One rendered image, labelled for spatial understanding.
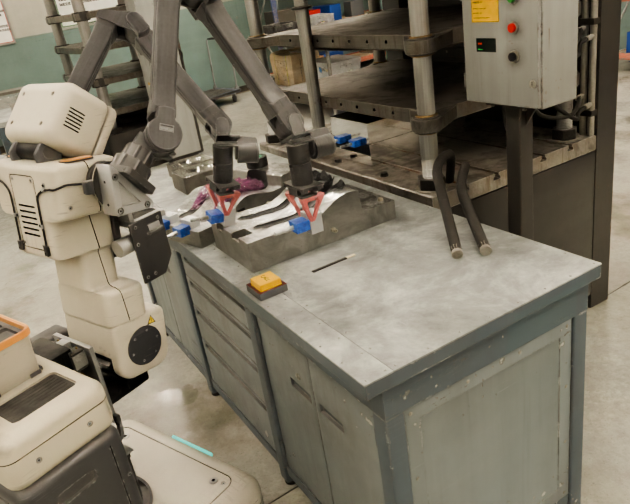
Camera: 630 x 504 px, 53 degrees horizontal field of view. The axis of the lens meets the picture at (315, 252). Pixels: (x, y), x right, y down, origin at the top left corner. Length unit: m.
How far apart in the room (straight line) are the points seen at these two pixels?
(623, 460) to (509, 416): 0.71
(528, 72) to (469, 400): 0.96
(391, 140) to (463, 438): 1.39
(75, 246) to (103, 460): 0.48
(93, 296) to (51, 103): 0.46
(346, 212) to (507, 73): 0.63
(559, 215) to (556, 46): 0.88
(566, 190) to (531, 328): 1.19
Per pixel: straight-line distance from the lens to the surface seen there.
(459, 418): 1.52
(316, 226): 1.65
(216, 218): 1.84
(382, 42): 2.35
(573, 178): 2.68
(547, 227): 2.64
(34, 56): 8.93
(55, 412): 1.41
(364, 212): 1.89
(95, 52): 1.91
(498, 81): 2.05
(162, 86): 1.51
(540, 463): 1.86
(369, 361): 1.30
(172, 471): 1.98
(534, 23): 1.93
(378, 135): 2.55
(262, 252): 1.74
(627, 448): 2.34
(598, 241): 2.93
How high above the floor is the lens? 1.53
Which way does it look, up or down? 24 degrees down
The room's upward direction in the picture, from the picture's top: 9 degrees counter-clockwise
